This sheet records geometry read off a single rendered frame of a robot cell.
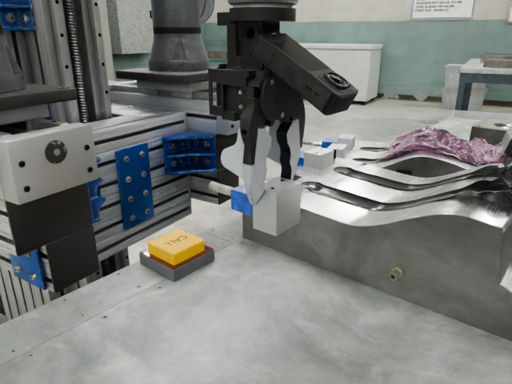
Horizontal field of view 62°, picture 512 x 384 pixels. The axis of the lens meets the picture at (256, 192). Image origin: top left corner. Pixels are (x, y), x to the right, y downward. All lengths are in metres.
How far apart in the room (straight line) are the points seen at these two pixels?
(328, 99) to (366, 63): 6.83
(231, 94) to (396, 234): 0.27
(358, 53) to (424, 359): 6.88
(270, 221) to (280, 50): 0.19
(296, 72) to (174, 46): 0.66
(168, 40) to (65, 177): 0.50
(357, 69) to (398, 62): 0.97
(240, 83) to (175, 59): 0.61
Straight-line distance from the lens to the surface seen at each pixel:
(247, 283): 0.60
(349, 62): 7.32
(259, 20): 0.47
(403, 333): 0.55
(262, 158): 0.47
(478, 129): 1.40
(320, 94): 0.42
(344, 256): 0.62
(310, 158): 0.80
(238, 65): 0.50
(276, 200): 0.48
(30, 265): 0.80
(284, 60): 0.45
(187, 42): 1.08
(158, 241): 0.65
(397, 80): 8.04
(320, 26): 8.39
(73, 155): 0.70
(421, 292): 0.59
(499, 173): 0.69
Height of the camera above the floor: 1.13
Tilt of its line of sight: 21 degrees down
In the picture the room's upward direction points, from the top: straight up
